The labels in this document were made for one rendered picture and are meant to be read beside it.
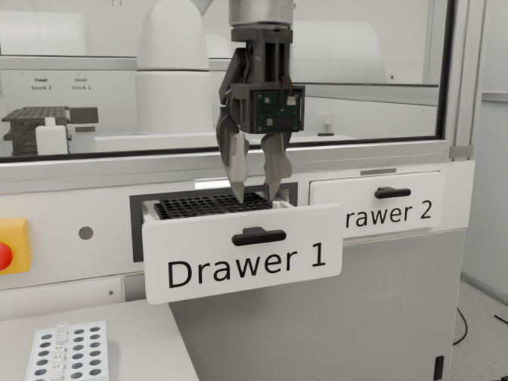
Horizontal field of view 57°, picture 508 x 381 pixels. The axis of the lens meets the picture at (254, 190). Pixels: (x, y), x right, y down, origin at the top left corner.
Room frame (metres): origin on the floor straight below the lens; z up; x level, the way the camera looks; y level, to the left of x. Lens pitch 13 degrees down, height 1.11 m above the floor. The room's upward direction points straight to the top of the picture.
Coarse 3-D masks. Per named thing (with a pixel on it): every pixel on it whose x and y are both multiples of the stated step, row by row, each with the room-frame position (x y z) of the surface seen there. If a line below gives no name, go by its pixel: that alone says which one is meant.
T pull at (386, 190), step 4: (380, 188) 0.84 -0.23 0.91; (384, 188) 0.84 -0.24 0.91; (388, 188) 0.84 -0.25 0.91; (392, 188) 0.84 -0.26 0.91; (404, 188) 0.84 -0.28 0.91; (376, 192) 0.81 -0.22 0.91; (380, 192) 0.81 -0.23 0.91; (384, 192) 0.81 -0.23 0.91; (388, 192) 0.82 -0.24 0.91; (392, 192) 0.82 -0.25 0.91; (396, 192) 0.82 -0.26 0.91; (400, 192) 0.83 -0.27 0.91; (404, 192) 0.83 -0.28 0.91; (408, 192) 0.83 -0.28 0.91; (376, 196) 0.81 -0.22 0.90; (380, 196) 0.81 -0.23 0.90; (384, 196) 0.81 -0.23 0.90; (388, 196) 0.82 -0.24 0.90; (392, 196) 0.82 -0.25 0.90; (396, 196) 0.82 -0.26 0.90; (400, 196) 0.83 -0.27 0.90; (404, 196) 0.83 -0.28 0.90
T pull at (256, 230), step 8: (248, 232) 0.59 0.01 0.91; (256, 232) 0.58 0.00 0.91; (264, 232) 0.58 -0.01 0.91; (272, 232) 0.58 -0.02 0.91; (280, 232) 0.59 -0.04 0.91; (232, 240) 0.57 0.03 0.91; (240, 240) 0.57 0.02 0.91; (248, 240) 0.57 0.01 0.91; (256, 240) 0.58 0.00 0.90; (264, 240) 0.58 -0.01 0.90; (272, 240) 0.58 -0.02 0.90; (280, 240) 0.59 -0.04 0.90
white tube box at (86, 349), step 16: (48, 336) 0.53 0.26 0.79; (80, 336) 0.53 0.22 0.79; (96, 336) 0.53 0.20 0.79; (32, 352) 0.49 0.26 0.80; (48, 352) 0.49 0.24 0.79; (80, 352) 0.49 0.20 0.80; (96, 352) 0.50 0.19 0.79; (32, 368) 0.46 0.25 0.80; (48, 368) 0.46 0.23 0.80; (64, 368) 0.46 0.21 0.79; (80, 368) 0.46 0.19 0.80; (96, 368) 0.46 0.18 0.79
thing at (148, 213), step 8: (256, 192) 0.92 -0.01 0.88; (264, 192) 0.88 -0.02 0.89; (152, 200) 0.91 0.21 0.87; (272, 200) 0.84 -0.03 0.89; (280, 200) 0.82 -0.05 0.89; (144, 208) 0.77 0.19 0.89; (152, 208) 0.91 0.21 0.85; (280, 208) 0.80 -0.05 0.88; (144, 216) 0.72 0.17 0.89; (152, 216) 0.91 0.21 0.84
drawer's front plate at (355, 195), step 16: (384, 176) 0.87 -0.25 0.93; (400, 176) 0.87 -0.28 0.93; (416, 176) 0.88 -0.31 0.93; (432, 176) 0.89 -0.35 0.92; (320, 192) 0.81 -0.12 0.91; (336, 192) 0.82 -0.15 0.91; (352, 192) 0.83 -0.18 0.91; (368, 192) 0.84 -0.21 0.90; (416, 192) 0.88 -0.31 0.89; (432, 192) 0.90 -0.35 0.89; (352, 208) 0.83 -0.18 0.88; (368, 208) 0.85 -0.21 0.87; (384, 208) 0.86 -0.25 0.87; (400, 208) 0.87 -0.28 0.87; (416, 208) 0.88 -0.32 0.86; (432, 208) 0.90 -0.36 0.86; (352, 224) 0.83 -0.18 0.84; (368, 224) 0.85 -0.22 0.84; (384, 224) 0.86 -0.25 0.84; (400, 224) 0.87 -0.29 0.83; (416, 224) 0.88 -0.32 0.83; (432, 224) 0.90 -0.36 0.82
